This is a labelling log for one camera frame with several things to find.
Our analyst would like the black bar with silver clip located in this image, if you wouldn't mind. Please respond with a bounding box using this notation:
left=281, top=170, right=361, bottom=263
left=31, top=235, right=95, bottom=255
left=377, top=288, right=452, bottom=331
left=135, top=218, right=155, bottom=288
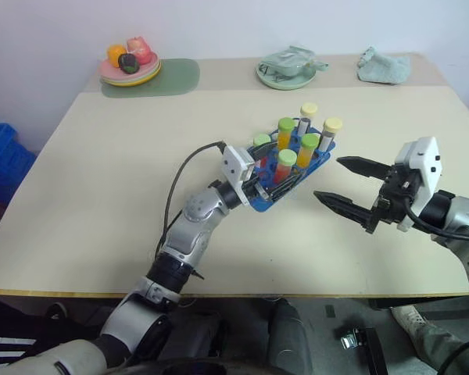
left=340, top=327, right=388, bottom=375

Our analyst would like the dark liquid tube yellow cap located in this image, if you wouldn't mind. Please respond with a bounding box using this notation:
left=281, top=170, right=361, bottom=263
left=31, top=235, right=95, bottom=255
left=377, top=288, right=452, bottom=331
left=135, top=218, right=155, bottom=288
left=295, top=102, right=319, bottom=136
left=317, top=117, right=344, bottom=152

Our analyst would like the grey trouser leg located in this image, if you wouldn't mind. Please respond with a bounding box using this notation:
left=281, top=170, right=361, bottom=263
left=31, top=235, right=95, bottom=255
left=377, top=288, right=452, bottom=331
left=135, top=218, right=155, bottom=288
left=412, top=322, right=469, bottom=375

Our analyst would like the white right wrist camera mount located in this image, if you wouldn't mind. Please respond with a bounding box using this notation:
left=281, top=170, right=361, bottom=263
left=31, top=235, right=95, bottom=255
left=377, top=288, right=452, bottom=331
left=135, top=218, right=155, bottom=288
left=394, top=136, right=442, bottom=233

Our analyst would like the pale green round plate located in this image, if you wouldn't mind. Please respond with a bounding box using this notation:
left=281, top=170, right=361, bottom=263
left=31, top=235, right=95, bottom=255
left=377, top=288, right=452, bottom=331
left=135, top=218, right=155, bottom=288
left=256, top=58, right=318, bottom=91

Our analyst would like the red liquid tube green cap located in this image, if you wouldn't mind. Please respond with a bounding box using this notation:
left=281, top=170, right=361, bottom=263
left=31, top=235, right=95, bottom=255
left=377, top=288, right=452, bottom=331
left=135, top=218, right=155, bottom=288
left=252, top=133, right=273, bottom=170
left=272, top=149, right=298, bottom=184

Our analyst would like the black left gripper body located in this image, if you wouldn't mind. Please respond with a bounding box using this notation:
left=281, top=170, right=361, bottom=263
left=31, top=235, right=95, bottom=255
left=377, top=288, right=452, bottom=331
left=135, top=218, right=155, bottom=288
left=242, top=174, right=274, bottom=202

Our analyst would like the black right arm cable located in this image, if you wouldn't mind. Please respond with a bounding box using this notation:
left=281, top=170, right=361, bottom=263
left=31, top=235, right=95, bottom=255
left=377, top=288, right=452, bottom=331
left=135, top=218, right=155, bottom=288
left=404, top=195, right=469, bottom=240

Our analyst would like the black toy fruit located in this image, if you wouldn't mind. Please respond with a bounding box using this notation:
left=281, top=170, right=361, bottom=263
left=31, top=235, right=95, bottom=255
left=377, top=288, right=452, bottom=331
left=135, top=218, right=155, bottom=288
left=117, top=52, right=141, bottom=74

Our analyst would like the pink toy fruit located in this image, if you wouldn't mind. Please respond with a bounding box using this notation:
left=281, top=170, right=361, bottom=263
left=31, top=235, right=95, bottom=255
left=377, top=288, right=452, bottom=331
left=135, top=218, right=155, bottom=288
left=126, top=36, right=152, bottom=66

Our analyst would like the black table frame rail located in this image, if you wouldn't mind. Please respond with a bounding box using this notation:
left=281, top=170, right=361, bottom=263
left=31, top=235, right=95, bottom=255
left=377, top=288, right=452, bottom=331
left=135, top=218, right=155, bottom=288
left=369, top=297, right=469, bottom=312

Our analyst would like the white shoe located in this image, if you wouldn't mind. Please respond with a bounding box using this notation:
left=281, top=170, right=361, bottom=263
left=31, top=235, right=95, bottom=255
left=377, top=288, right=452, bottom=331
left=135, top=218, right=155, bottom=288
left=389, top=305, right=429, bottom=338

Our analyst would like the blue plastic crate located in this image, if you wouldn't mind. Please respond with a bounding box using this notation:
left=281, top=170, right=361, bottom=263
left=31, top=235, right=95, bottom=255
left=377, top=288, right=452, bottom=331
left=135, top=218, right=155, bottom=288
left=0, top=121, right=38, bottom=206

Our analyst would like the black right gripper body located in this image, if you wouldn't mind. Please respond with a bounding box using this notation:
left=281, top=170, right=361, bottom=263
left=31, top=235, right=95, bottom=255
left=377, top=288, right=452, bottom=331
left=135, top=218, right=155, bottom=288
left=370, top=163, right=421, bottom=224

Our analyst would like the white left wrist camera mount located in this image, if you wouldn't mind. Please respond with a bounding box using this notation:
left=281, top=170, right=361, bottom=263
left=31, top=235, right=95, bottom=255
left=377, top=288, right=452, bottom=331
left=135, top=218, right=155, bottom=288
left=220, top=145, right=257, bottom=206

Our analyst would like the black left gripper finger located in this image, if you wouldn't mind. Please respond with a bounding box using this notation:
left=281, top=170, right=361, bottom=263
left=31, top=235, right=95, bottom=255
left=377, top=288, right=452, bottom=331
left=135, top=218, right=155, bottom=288
left=266, top=171, right=303, bottom=201
left=251, top=141, right=278, bottom=160

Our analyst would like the pink plate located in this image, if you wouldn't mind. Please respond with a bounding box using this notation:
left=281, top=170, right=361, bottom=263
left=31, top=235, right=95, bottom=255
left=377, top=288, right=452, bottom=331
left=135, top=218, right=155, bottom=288
left=99, top=52, right=160, bottom=79

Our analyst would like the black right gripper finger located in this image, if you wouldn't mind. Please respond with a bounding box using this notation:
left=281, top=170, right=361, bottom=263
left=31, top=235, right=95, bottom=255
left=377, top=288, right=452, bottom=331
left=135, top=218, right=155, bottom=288
left=313, top=190, right=379, bottom=235
left=335, top=155, right=394, bottom=183

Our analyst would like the blue test tube rack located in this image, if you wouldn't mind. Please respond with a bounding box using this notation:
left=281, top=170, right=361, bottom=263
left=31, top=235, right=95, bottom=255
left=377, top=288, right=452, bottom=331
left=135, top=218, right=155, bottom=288
left=245, top=116, right=337, bottom=214

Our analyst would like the black white-striped garment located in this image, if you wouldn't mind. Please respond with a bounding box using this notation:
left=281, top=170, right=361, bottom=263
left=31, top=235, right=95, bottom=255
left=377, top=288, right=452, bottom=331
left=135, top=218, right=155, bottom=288
left=0, top=295, right=118, bottom=366

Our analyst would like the green table mat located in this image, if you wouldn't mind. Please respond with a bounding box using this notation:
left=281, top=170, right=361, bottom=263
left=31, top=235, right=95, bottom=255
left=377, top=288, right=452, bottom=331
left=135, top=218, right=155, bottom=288
left=100, top=58, right=202, bottom=99

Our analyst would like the orange toy fruit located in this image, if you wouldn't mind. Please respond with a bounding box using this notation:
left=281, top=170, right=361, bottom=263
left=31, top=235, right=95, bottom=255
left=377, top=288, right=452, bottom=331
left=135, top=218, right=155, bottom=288
left=106, top=44, right=127, bottom=66

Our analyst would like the orange liquid tube green cap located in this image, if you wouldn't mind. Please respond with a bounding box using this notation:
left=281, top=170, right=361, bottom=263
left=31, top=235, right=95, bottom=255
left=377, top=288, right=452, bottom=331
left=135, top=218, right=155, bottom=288
left=276, top=116, right=297, bottom=152
left=296, top=134, right=320, bottom=168

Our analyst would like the dark grey rounded shape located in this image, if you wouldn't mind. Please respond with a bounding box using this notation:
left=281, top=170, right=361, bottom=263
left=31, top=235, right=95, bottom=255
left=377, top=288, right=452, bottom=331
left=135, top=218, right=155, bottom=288
left=268, top=298, right=314, bottom=375

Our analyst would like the pale green crumpled cloth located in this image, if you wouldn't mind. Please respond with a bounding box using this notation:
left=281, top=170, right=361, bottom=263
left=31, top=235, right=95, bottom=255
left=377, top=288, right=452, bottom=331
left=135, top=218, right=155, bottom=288
left=356, top=45, right=412, bottom=86

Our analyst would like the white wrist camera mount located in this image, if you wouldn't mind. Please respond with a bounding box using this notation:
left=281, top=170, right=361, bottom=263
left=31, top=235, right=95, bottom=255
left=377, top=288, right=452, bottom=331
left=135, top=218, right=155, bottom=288
left=394, top=136, right=442, bottom=233
left=220, top=145, right=257, bottom=206

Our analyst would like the yellow plate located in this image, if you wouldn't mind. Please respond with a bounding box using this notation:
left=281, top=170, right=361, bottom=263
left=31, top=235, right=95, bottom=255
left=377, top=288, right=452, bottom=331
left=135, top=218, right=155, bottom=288
left=103, top=65, right=163, bottom=88

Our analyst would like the black curved cable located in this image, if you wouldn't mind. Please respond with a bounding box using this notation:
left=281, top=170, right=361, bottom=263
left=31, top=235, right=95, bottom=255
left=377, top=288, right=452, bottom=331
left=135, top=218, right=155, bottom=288
left=437, top=338, right=469, bottom=374

